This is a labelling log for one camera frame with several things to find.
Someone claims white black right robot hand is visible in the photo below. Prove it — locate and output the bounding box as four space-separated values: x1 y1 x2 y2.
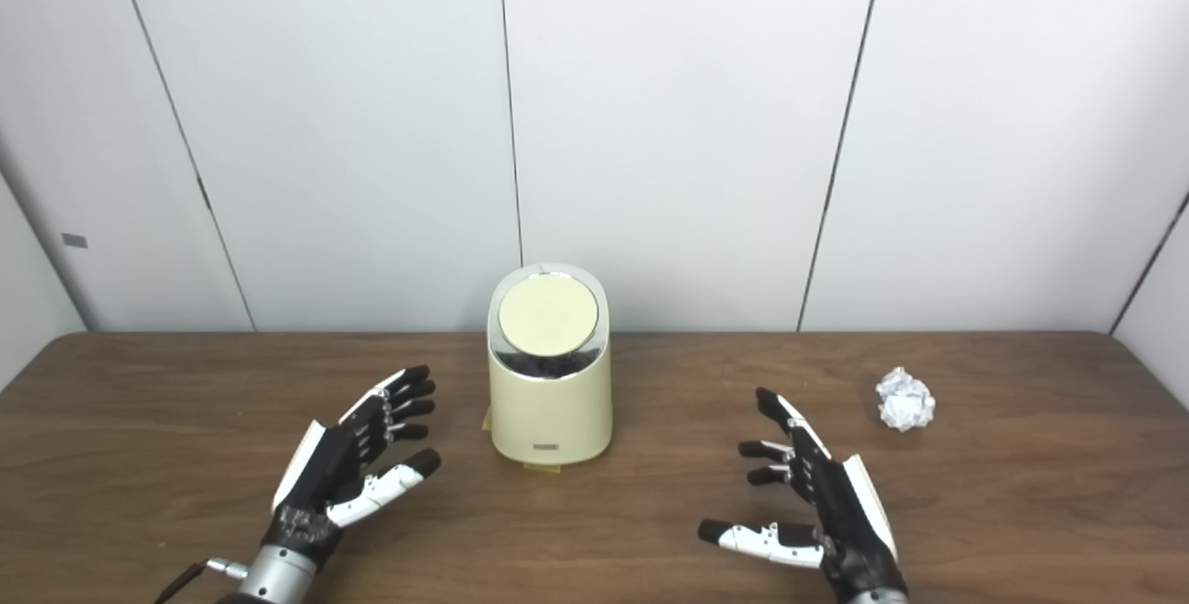
699 387 909 600

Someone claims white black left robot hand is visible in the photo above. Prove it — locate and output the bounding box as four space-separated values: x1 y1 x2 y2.
263 364 443 572

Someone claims white paper ball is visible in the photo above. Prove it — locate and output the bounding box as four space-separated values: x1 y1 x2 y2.
875 367 936 432

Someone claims cream-colored desktop bin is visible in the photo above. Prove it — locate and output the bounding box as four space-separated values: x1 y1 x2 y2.
487 263 614 467

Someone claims round cream bin lid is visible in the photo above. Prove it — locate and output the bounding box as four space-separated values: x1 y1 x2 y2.
498 274 599 357

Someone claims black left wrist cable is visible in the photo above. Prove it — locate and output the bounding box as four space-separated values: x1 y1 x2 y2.
153 559 250 604

